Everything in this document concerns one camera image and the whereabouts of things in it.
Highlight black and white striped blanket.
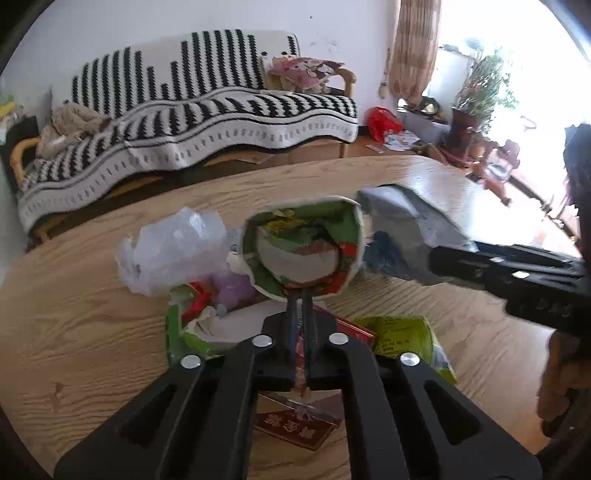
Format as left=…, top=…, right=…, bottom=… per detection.
left=17, top=30, right=359, bottom=232

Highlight dark purple cloth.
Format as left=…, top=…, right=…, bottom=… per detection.
left=562, top=124, right=591, bottom=243

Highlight potted green plant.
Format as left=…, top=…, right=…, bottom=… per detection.
left=450, top=44, right=513, bottom=154

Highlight scattered papers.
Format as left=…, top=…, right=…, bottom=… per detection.
left=382, top=130, right=422, bottom=151

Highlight green snack wrapper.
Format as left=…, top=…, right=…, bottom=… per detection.
left=165, top=282, right=279, bottom=366

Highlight yellow and green clutter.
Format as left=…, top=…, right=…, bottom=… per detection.
left=0, top=92, right=24, bottom=123

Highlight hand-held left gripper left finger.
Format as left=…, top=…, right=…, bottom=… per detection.
left=54, top=294, right=299, bottom=480

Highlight clear crumpled plastic bag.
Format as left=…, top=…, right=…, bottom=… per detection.
left=115, top=207, right=230, bottom=297

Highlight grey plastic bag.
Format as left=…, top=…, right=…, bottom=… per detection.
left=357, top=185, right=482, bottom=285

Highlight torn green paper noodle bowl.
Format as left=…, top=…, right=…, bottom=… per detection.
left=240, top=196, right=369, bottom=304

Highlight green plastic packet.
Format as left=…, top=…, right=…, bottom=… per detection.
left=355, top=315, right=458, bottom=387

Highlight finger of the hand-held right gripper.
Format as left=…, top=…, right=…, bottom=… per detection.
left=471, top=241, right=583, bottom=274
left=429, top=246, right=511, bottom=291

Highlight pink printed cushion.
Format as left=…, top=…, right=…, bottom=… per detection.
left=264, top=55, right=345, bottom=94

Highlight beige patterned curtain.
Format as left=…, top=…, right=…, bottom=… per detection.
left=387, top=0, right=443, bottom=105

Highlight purple plastic wrapper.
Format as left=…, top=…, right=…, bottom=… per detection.
left=210, top=272, right=258, bottom=311

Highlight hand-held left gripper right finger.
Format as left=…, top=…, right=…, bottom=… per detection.
left=301, top=295, right=542, bottom=480

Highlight beige plush toy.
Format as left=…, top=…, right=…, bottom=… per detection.
left=36, top=104, right=112, bottom=158

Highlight wooden frame sofa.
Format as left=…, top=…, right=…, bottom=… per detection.
left=9, top=32, right=361, bottom=243

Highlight grey storage bin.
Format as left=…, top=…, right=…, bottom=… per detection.
left=401, top=108, right=452, bottom=145

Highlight person's right hand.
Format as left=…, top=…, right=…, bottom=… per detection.
left=537, top=330, right=591, bottom=439

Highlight red plastic bag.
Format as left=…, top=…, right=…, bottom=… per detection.
left=368, top=107, right=404, bottom=142

